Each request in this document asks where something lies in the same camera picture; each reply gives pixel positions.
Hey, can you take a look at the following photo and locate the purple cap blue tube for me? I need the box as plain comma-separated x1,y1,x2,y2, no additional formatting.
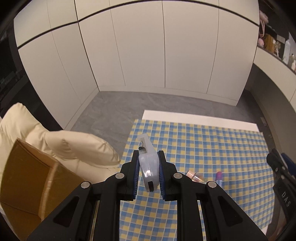
215,171,223,188

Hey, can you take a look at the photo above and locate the pink cap glass bottle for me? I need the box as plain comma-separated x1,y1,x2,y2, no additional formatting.
186,170,206,184

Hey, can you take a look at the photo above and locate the blue yellow checkered cloth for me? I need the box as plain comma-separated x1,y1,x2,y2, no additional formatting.
119,120,274,240

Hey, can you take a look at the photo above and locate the cream padded armchair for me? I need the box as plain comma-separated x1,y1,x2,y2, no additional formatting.
1,103,120,183

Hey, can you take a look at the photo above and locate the brown cardboard box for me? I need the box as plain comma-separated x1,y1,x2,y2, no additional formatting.
1,139,83,240

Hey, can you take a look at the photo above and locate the shelf with assorted items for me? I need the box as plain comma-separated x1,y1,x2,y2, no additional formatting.
258,1,295,72

